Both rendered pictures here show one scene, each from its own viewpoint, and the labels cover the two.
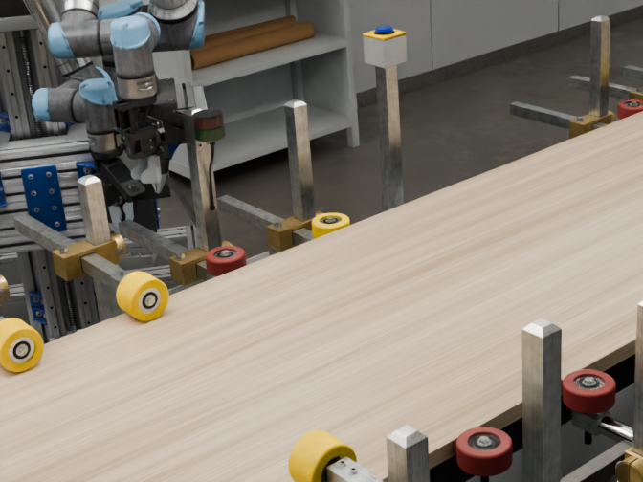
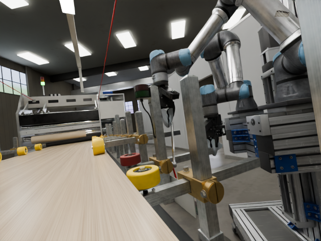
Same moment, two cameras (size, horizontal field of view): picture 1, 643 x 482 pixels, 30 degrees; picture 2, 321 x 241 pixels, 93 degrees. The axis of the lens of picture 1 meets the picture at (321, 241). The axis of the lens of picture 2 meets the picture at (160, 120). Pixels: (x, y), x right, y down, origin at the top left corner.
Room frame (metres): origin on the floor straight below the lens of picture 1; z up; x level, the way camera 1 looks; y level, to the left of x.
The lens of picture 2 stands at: (2.45, -0.38, 1.01)
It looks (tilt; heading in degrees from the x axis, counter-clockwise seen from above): 2 degrees up; 102
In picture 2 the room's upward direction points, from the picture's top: 8 degrees counter-clockwise
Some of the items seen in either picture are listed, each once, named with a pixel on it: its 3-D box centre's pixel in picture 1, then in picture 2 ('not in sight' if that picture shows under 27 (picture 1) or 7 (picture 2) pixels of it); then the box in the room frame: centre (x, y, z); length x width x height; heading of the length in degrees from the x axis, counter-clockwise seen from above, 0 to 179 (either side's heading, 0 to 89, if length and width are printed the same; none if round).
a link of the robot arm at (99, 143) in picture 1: (104, 140); (209, 111); (2.54, 0.46, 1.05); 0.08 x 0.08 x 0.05
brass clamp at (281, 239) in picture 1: (298, 230); (198, 184); (2.44, 0.05, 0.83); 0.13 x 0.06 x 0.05; 127
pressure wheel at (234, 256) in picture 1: (228, 277); (131, 168); (2.18, 0.19, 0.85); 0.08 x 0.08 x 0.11
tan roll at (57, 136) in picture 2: not in sight; (73, 135); (0.30, 1.99, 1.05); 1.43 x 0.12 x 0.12; 37
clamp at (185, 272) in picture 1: (204, 262); (159, 164); (2.29, 0.25, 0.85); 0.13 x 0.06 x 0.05; 127
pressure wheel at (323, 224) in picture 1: (332, 242); (145, 191); (2.31, -0.02, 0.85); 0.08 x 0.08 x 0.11
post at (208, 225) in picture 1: (207, 219); (159, 143); (2.30, 0.23, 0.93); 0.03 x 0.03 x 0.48; 37
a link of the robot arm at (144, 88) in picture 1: (138, 86); (159, 79); (2.32, 0.34, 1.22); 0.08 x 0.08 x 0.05
